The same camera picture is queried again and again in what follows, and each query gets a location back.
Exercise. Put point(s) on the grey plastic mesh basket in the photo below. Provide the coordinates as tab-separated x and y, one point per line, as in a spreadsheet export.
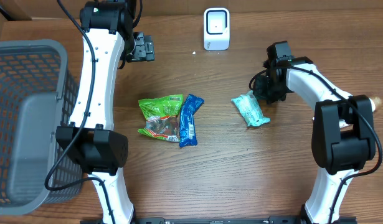
37	95

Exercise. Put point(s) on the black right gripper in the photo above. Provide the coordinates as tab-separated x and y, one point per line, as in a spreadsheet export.
261	94

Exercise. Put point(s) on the green candy bag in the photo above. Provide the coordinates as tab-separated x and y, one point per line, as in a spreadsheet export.
161	117

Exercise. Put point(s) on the teal white snack packet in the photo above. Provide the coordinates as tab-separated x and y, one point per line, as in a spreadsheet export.
250	110

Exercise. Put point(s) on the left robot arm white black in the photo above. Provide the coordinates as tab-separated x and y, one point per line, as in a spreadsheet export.
89	139

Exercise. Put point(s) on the blue snack bar wrapper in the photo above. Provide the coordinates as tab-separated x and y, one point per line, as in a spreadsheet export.
187	130

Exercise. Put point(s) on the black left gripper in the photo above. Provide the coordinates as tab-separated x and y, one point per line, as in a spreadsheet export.
146	48

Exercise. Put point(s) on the white tube gold cap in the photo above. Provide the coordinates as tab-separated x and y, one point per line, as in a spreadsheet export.
376	104

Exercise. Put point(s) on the black rail at table edge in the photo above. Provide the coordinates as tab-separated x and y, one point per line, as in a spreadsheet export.
269	220

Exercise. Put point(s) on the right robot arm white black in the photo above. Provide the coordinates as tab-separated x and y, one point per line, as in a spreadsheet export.
344	143

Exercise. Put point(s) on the white barcode scanner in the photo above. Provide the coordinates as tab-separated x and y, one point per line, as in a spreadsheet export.
216	29

